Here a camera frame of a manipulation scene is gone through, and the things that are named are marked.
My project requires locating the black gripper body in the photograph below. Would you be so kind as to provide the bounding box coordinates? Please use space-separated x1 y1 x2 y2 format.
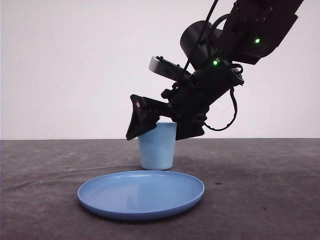
161 63 244 123

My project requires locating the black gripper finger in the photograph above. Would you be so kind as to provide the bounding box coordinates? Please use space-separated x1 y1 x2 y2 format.
175 117 206 141
125 94 173 141

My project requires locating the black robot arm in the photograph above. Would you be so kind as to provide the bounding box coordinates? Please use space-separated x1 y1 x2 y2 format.
126 0 301 140

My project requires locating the light blue plastic cup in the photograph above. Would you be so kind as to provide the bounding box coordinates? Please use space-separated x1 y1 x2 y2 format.
138 122 177 171

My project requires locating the blue plastic plate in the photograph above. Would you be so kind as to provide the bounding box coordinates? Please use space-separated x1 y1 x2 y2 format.
77 170 205 221

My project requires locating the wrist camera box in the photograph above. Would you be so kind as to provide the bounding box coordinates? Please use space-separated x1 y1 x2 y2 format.
148 56 193 82

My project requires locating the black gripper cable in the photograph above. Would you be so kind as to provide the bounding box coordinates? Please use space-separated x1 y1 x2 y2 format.
172 0 245 132

